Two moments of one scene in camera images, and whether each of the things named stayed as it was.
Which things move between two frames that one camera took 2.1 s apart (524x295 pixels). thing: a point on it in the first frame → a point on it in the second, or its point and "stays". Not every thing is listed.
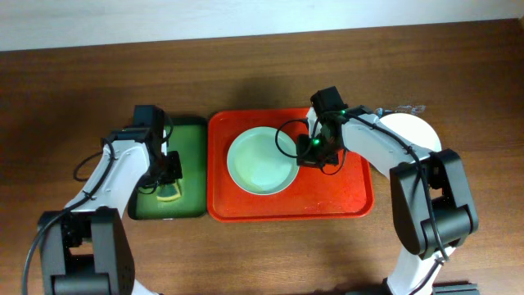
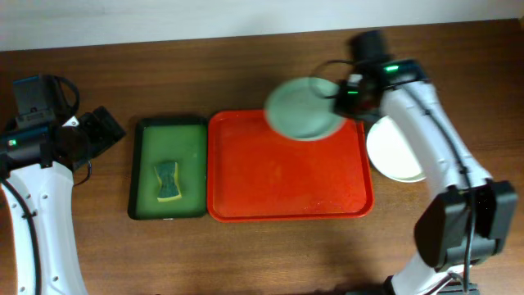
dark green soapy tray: (189, 138) stays
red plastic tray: (348, 192) stays
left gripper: (171, 173) → (96, 133)
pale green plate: (262, 161) → (298, 108)
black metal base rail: (462, 288) stays
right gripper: (308, 156) → (344, 103)
